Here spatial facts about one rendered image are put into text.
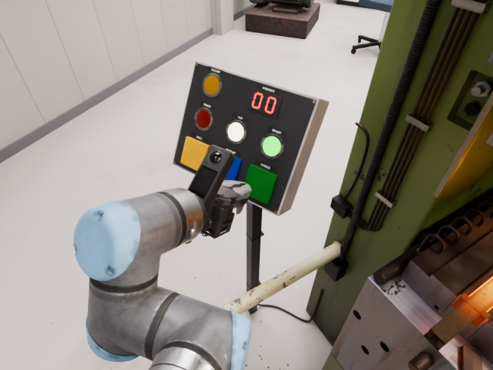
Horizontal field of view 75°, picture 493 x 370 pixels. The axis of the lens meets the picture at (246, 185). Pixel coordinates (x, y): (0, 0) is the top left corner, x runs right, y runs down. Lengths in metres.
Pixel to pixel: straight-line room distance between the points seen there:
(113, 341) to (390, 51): 0.72
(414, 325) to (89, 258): 0.59
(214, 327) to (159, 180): 1.94
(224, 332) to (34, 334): 1.54
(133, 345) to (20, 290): 1.63
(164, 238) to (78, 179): 2.10
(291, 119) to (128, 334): 0.51
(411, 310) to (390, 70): 0.50
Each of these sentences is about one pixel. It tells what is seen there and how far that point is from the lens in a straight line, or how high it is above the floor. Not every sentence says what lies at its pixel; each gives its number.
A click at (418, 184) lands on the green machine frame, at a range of 0.83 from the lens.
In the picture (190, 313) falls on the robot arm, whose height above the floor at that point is 1.13.
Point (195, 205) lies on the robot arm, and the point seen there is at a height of 1.17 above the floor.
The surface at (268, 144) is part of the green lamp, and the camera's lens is 0.74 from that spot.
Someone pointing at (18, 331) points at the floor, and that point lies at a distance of 1.97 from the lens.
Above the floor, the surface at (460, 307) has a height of 1.01.
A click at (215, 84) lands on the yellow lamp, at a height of 1.17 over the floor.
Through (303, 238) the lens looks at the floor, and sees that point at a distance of 1.94.
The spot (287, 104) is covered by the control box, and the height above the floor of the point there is 1.17.
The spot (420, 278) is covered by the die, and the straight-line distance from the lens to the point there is 0.75.
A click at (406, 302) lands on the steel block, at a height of 0.91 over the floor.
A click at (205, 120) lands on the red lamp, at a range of 0.83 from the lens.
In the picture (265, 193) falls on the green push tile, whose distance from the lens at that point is 0.76.
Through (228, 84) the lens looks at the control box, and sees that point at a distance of 0.81.
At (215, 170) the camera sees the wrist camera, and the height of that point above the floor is 1.17.
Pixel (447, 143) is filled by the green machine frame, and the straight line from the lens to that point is 0.76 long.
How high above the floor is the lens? 1.54
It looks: 44 degrees down
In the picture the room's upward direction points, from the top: straight up
